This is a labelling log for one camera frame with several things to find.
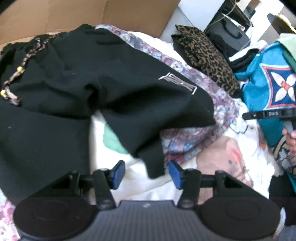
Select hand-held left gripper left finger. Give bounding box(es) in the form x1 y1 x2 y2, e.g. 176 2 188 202
50 160 126 210

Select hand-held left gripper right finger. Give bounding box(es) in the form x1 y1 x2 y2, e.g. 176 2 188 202
168 160 248 209

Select floral patterned garment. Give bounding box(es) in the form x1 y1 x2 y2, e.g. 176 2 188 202
0 24 243 241

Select black drawstring shorts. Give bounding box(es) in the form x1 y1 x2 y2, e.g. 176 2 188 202
0 23 216 207

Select black folded clothes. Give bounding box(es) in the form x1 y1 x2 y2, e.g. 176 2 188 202
228 47 259 75

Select person's right hand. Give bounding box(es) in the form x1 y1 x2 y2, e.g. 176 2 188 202
282 130 296 163

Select teal printed garment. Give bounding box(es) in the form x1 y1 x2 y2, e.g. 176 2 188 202
233 42 296 176

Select cream bear printed blanket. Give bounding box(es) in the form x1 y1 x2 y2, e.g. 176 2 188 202
89 30 285 202

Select leopard print garment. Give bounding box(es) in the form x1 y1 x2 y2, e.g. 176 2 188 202
171 24 242 98

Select green cloth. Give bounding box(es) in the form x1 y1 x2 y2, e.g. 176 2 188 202
276 32 296 67

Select black bag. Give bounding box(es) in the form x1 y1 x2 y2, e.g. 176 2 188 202
205 16 251 57

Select black chair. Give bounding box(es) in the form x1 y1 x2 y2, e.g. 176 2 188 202
267 13 296 33

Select brown cardboard sheet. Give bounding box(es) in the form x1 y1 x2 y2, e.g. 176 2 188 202
0 0 181 50

